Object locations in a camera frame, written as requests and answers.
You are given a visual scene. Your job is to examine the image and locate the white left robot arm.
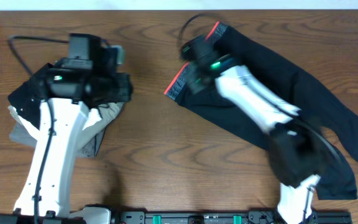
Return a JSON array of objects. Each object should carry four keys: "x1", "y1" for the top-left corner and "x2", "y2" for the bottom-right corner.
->
[{"x1": 12, "y1": 45, "x2": 132, "y2": 218}]

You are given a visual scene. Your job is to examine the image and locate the grey folded garment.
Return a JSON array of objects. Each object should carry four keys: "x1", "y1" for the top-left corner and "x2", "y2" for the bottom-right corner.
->
[{"x1": 9, "y1": 123, "x2": 105, "y2": 158}]

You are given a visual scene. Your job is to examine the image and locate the black folded garment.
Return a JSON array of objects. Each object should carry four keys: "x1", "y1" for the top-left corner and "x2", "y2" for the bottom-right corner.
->
[{"x1": 7, "y1": 62, "x2": 133, "y2": 130}]

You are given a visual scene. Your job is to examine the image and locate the black leggings red waistband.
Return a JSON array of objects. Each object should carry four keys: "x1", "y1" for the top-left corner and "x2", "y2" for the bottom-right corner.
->
[{"x1": 163, "y1": 21, "x2": 358, "y2": 201}]

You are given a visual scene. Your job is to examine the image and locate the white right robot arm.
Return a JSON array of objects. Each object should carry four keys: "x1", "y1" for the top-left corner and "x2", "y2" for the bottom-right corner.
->
[{"x1": 180, "y1": 35, "x2": 341, "y2": 223}]

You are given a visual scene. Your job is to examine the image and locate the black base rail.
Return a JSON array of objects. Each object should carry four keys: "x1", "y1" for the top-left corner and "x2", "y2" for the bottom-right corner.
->
[{"x1": 0, "y1": 210, "x2": 353, "y2": 224}]

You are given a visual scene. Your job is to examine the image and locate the white folded garment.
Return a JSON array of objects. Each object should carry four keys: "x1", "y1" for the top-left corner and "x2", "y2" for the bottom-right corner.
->
[{"x1": 8, "y1": 105, "x2": 101, "y2": 140}]

